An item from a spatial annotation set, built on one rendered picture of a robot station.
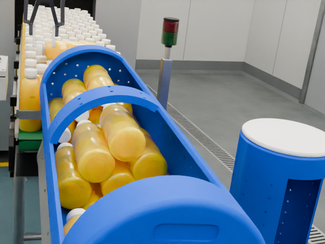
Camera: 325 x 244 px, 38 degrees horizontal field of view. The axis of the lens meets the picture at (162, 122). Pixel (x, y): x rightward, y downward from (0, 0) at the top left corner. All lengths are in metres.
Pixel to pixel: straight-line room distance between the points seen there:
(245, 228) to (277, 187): 0.75
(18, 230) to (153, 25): 4.38
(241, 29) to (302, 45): 1.17
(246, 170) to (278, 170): 0.10
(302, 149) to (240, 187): 0.22
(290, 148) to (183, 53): 5.09
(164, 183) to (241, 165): 0.83
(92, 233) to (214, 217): 0.15
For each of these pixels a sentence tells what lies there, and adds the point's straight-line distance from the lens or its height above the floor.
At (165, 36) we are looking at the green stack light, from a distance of 1.86.
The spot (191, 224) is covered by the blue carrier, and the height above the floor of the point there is 1.20.
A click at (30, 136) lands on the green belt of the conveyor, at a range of 1.59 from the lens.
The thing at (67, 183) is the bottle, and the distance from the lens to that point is 0.91.
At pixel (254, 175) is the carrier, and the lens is 1.38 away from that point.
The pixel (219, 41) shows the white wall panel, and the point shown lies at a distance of 6.57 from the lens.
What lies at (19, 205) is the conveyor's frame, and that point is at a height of 0.47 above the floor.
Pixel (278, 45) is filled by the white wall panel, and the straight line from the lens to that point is 6.20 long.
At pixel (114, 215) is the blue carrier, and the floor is 1.21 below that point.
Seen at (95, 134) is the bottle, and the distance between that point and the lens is 0.96.
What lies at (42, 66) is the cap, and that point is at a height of 1.10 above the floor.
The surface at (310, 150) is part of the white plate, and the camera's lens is 1.37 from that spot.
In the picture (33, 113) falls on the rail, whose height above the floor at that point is 0.97.
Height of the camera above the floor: 1.51
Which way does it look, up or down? 20 degrees down
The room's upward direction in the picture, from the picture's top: 7 degrees clockwise
